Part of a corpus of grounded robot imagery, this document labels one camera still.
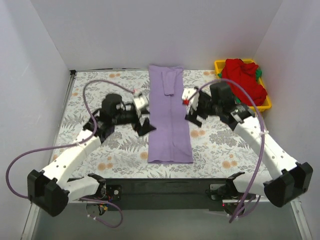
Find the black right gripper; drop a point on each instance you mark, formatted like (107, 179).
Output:
(197, 110)

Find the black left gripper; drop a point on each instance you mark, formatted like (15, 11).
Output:
(139, 119)

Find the purple t shirt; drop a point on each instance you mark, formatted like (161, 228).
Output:
(170, 143)

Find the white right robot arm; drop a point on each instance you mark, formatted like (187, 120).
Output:
(288, 179)

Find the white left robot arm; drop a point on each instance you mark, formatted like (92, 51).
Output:
(51, 190)

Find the floral patterned table mat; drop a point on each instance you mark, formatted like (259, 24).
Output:
(217, 151)

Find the red t shirt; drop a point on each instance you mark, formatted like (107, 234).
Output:
(244, 74)

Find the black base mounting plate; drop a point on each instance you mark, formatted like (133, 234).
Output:
(169, 193)

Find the green t shirt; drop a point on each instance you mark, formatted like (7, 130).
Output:
(258, 74)

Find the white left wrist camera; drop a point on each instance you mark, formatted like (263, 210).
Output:
(140, 101)

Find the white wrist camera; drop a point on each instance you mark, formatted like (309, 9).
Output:
(190, 97)
(140, 101)

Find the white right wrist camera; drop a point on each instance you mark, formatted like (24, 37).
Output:
(190, 97)

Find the aluminium frame rail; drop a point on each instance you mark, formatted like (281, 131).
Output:
(262, 221)

